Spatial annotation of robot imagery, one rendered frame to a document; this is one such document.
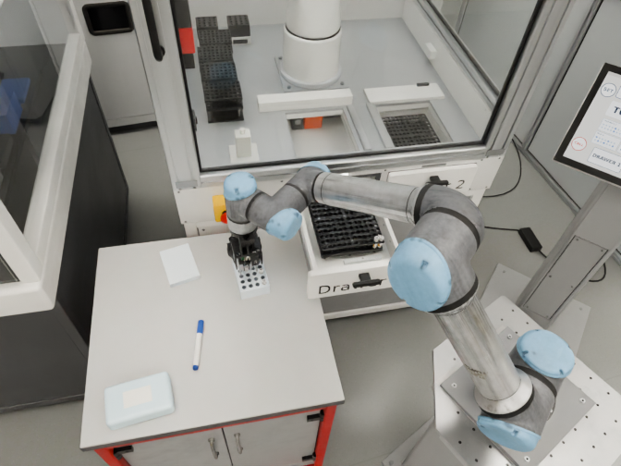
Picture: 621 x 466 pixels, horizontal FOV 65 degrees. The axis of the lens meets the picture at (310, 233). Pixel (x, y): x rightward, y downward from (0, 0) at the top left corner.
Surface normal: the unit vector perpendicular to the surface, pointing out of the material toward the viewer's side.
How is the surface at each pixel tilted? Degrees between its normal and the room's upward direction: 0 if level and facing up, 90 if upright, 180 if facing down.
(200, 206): 90
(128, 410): 0
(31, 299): 90
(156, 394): 0
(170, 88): 90
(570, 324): 5
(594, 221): 90
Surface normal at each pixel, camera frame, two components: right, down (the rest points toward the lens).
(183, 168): 0.20, 0.76
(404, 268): -0.65, 0.54
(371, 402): 0.05, -0.64
